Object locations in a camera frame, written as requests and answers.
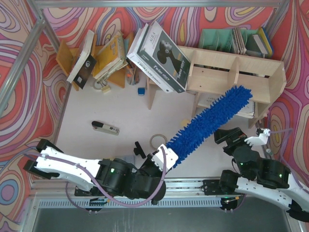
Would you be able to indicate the blue microfibre duster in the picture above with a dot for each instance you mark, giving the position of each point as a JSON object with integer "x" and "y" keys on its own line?
{"x": 203, "y": 125}

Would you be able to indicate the white Chokladfabriken book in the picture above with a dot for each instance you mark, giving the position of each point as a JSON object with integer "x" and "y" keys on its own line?
{"x": 141, "y": 64}

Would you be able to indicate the green desk organiser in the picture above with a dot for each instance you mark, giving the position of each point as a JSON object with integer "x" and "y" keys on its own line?
{"x": 222, "y": 40}

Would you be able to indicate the padlock with ring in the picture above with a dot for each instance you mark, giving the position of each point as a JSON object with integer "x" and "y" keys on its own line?
{"x": 102, "y": 86}

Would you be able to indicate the brown card stack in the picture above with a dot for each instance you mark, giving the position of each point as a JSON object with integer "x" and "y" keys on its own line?
{"x": 239, "y": 41}

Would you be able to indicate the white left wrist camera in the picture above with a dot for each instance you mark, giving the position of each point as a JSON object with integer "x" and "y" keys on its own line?
{"x": 164, "y": 157}

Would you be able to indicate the yellow wooden book stand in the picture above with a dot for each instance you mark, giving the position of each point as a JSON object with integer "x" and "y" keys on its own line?
{"x": 65, "y": 56}

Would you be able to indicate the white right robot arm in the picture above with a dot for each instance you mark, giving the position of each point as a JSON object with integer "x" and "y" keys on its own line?
{"x": 266, "y": 179}

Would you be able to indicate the wooden bookshelf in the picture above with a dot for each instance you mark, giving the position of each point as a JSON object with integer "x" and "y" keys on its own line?
{"x": 216, "y": 72}

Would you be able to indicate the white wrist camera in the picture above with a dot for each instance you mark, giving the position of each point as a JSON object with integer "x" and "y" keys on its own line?
{"x": 261, "y": 137}
{"x": 164, "y": 157}

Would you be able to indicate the beige calculator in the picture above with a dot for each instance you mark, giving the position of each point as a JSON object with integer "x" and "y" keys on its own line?
{"x": 129, "y": 159}

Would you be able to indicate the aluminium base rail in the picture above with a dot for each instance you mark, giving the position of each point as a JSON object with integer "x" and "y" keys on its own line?
{"x": 181, "y": 192}

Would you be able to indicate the yellow sticky note pad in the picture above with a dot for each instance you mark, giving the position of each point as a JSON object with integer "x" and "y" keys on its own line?
{"x": 185, "y": 122}

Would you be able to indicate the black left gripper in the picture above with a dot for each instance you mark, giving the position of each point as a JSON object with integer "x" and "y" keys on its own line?
{"x": 147, "y": 162}

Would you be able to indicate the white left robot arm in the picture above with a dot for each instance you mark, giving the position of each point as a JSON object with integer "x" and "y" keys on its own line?
{"x": 110, "y": 178}

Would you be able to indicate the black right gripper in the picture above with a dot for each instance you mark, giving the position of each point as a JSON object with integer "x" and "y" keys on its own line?
{"x": 230, "y": 139}

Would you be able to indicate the yellow worn books stack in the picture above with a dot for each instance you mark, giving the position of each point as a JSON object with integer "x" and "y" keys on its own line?
{"x": 110, "y": 58}

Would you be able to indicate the black white Twins story book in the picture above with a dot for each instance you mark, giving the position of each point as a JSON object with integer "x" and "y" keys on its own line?
{"x": 161, "y": 55}

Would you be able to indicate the spiral notebook under shelf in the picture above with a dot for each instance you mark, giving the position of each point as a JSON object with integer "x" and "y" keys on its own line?
{"x": 206, "y": 99}

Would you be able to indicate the blue stamp block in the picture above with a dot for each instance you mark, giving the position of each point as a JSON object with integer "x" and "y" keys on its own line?
{"x": 141, "y": 91}

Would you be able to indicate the pencils bundle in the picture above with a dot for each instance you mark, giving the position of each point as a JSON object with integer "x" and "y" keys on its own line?
{"x": 132, "y": 75}

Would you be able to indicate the black T-shaped plastic piece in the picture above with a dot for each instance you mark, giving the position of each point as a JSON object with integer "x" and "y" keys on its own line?
{"x": 138, "y": 151}

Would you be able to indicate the grey book in organiser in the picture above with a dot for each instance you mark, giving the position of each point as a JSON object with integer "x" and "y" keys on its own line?
{"x": 255, "y": 46}

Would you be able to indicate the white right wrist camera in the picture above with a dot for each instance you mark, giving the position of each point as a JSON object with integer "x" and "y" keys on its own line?
{"x": 261, "y": 137}

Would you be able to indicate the masking tape roll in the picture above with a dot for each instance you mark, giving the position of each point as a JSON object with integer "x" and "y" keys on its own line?
{"x": 156, "y": 140}

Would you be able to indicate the white book with black cover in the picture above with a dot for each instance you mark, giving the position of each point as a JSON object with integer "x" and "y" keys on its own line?
{"x": 83, "y": 62}

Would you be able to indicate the blue yellow book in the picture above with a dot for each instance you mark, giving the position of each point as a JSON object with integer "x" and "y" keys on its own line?
{"x": 267, "y": 42}

